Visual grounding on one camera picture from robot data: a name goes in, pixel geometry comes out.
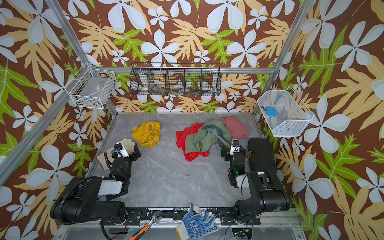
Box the olive green cloth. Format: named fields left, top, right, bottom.
left=192, top=120, right=232, bottom=152

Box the yellow cloth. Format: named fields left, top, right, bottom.
left=132, top=121, right=161, bottom=148

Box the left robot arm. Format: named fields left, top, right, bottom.
left=50, top=140, right=141, bottom=225

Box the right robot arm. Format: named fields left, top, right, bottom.
left=221, top=138, right=291, bottom=225

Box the pink cloth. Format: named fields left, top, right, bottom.
left=218, top=116, right=249, bottom=139

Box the red cloth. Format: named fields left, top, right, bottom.
left=176, top=124, right=210, bottom=162

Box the beige work glove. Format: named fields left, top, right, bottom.
left=97, top=139, right=137, bottom=171

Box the black pad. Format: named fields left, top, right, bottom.
left=246, top=138, right=277, bottom=177

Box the blue object in basket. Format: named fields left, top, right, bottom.
left=261, top=107, right=278, bottom=117

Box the blue dotted work glove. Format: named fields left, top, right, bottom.
left=176, top=204, right=219, bottom=240

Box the white tape roll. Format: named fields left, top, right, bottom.
left=171, top=84, right=184, bottom=94

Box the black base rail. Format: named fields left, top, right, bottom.
left=100, top=206, right=262, bottom=226

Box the white wire basket right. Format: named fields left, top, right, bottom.
left=258, top=90, right=314, bottom=138

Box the white wire basket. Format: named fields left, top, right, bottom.
left=258, top=90, right=314, bottom=138
left=65, top=64, right=117, bottom=109

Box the white wire basket left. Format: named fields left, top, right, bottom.
left=65, top=64, right=117, bottom=109

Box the orange handled wrench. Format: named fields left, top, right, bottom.
left=130, top=211, right=163, bottom=240

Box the black wire basket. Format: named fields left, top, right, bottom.
left=128, top=63, right=222, bottom=96

